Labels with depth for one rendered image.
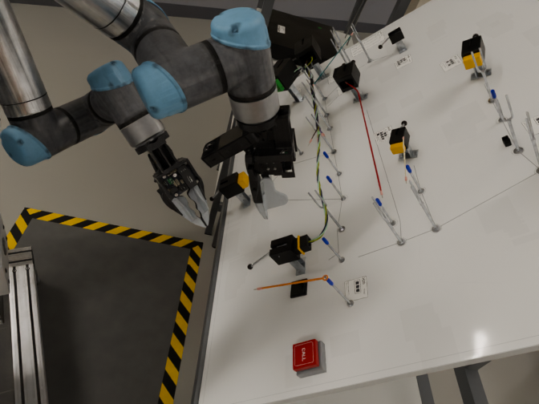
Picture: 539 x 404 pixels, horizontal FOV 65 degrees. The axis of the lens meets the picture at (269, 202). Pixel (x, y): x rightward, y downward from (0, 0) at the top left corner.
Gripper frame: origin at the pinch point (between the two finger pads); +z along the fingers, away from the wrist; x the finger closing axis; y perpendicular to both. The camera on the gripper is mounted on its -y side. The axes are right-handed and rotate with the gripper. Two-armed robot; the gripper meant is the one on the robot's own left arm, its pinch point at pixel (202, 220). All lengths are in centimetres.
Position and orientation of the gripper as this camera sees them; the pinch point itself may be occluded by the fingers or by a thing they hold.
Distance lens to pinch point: 91.1
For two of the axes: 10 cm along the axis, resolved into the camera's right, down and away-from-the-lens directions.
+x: 7.9, -5.6, 2.4
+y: 3.7, 1.3, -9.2
